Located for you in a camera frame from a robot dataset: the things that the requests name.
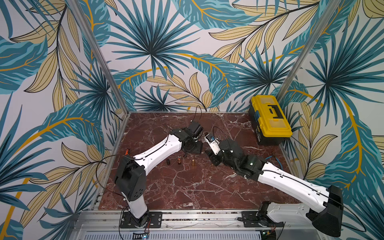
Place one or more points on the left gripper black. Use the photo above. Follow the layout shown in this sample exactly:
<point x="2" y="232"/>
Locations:
<point x="198" y="150"/>

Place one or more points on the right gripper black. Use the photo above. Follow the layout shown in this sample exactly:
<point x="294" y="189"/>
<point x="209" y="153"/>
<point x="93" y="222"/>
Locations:
<point x="214" y="156"/>

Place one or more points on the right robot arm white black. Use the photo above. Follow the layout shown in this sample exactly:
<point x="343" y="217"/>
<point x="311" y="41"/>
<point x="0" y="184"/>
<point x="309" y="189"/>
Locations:
<point x="323" y="207"/>

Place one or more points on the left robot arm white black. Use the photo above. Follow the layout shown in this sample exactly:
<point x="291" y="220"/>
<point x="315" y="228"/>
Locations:
<point x="131" y="175"/>

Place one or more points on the yellow black toolbox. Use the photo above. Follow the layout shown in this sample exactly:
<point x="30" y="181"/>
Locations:
<point x="268" y="121"/>

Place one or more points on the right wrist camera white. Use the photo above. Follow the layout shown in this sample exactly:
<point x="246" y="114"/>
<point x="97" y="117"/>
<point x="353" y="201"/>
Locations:
<point x="213" y="143"/>

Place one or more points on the blue handled tool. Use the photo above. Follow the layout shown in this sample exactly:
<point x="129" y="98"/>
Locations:
<point x="278" y="161"/>

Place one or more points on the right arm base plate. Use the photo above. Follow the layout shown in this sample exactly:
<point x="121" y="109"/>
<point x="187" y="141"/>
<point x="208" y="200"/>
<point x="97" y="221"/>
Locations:
<point x="252" y="219"/>

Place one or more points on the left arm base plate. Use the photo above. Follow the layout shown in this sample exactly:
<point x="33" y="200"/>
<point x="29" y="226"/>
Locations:
<point x="151" y="219"/>

